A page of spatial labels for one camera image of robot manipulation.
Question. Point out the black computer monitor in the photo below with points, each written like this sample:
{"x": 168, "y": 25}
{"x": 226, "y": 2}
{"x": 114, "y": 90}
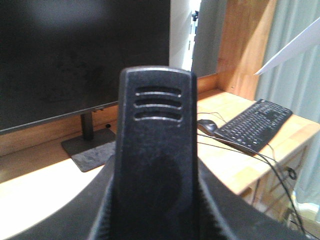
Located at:
{"x": 64, "y": 57}

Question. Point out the black monitor stand base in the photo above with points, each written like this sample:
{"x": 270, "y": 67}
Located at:
{"x": 92, "y": 148}

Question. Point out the white paper stack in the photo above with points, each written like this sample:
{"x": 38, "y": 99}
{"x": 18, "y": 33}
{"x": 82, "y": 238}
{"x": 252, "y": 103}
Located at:
{"x": 305, "y": 40}

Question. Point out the black keyboard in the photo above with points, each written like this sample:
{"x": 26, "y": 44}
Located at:
{"x": 251, "y": 130}

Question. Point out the black stapler with orange button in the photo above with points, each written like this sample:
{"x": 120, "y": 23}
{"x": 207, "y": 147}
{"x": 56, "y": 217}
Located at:
{"x": 155, "y": 187}

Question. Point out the black computer mouse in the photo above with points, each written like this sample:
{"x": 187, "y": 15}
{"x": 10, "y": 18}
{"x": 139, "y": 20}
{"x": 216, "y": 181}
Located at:
{"x": 207, "y": 126}

